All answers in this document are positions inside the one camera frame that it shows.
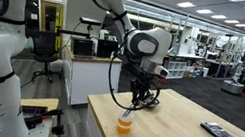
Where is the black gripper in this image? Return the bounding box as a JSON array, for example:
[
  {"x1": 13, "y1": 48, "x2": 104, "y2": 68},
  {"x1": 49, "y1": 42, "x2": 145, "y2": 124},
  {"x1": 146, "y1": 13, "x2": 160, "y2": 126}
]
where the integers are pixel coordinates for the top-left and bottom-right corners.
[{"x1": 125, "y1": 75, "x2": 159, "y2": 114}]

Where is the small black box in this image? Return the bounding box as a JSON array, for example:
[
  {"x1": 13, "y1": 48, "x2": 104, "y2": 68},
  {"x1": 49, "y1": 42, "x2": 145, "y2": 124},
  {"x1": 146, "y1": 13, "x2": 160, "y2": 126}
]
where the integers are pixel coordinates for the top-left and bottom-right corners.
[{"x1": 94, "y1": 37, "x2": 120, "y2": 61}]

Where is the small wooden side table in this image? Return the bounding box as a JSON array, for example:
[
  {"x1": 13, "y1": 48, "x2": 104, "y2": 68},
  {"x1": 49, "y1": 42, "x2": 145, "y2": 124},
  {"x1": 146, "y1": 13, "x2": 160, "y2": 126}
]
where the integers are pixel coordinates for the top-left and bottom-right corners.
[{"x1": 14, "y1": 91, "x2": 61, "y2": 137}]

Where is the black and grey marker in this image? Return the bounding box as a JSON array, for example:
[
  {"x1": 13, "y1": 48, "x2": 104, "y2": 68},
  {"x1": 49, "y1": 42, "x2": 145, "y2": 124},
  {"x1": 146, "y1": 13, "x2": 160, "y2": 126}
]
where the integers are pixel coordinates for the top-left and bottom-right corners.
[{"x1": 121, "y1": 102, "x2": 136, "y2": 120}]

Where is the black camera on stand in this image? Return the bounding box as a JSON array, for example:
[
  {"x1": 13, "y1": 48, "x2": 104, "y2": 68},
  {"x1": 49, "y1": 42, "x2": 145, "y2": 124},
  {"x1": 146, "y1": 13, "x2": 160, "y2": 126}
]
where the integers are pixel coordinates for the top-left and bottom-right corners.
[{"x1": 76, "y1": 15, "x2": 104, "y2": 40}]

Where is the white and orange cup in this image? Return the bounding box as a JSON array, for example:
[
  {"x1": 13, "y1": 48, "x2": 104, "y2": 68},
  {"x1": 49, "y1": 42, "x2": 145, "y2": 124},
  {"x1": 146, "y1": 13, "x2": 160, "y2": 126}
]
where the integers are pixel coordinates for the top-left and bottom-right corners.
[{"x1": 114, "y1": 107, "x2": 136, "y2": 136}]

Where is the black clamp tool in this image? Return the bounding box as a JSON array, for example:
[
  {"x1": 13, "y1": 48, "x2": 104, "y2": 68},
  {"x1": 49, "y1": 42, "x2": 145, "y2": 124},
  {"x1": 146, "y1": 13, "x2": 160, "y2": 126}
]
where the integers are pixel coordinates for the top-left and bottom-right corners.
[{"x1": 17, "y1": 102, "x2": 69, "y2": 137}]

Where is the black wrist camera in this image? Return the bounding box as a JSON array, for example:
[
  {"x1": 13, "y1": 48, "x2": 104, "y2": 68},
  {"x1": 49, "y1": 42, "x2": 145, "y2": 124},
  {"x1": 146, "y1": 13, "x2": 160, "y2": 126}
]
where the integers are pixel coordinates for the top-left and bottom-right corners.
[{"x1": 121, "y1": 60, "x2": 154, "y2": 83}]

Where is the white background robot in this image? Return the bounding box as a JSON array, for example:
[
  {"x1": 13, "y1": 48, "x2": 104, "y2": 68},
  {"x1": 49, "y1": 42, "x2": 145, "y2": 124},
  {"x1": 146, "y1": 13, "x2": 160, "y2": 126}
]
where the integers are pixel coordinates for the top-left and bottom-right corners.
[{"x1": 220, "y1": 33, "x2": 245, "y2": 98}]

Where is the black computer case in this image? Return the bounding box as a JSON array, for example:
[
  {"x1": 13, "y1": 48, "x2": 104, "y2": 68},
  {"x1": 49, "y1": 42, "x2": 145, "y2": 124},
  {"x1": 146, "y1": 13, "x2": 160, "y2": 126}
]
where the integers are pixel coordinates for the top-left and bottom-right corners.
[{"x1": 67, "y1": 35, "x2": 97, "y2": 59}]

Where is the small metal bowl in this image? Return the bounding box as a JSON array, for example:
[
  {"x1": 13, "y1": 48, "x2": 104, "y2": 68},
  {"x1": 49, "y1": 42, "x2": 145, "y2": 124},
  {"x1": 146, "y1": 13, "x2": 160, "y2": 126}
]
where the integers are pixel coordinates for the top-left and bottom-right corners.
[{"x1": 142, "y1": 96, "x2": 161, "y2": 111}]

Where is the wooden door with yellow frame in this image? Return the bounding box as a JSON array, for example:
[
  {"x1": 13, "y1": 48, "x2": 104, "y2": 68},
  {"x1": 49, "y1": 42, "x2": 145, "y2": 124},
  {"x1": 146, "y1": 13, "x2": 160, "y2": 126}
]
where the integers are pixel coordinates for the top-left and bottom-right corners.
[{"x1": 30, "y1": 0, "x2": 70, "y2": 59}]

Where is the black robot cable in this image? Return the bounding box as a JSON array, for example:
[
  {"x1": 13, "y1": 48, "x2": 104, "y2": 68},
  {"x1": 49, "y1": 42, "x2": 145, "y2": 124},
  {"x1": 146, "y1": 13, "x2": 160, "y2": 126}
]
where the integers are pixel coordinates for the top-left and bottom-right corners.
[{"x1": 59, "y1": 0, "x2": 178, "y2": 116}]

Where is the white cabinet with wooden top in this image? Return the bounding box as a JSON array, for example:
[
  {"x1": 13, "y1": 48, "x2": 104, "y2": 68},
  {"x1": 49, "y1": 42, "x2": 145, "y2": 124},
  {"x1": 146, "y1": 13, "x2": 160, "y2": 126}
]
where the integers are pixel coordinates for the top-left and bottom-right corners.
[{"x1": 55, "y1": 46, "x2": 124, "y2": 114}]

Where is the black office chair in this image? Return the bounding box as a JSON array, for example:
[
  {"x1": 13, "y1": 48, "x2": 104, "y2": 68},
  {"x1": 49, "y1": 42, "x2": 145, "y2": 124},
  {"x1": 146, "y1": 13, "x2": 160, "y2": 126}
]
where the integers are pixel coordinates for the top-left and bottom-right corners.
[{"x1": 22, "y1": 27, "x2": 70, "y2": 86}]

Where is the white shelf unit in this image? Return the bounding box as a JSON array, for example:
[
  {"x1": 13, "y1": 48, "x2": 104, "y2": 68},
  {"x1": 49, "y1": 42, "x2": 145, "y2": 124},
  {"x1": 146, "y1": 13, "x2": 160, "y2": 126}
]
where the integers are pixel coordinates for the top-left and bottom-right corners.
[{"x1": 162, "y1": 54, "x2": 189, "y2": 83}]

